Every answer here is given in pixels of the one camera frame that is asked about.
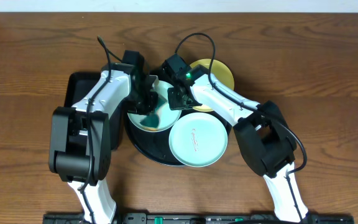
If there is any green yellow sponge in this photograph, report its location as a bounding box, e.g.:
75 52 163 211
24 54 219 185
140 113 160 131

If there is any light green plate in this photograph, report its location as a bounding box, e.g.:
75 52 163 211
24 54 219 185
127 81 181 132
168 113 228 167

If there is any light green plate front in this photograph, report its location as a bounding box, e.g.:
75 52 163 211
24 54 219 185
168 113 228 167

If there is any yellow plate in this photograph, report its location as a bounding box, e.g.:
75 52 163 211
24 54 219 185
188 58 235 113

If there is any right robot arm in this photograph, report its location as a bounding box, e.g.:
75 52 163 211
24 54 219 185
165 65 308 223

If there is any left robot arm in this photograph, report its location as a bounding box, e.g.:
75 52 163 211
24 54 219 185
48 63 158 223

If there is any rectangular black tray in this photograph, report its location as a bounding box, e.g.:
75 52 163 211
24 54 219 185
64 72 122 151

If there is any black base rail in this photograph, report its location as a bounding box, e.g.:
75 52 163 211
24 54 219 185
42 213 355 224

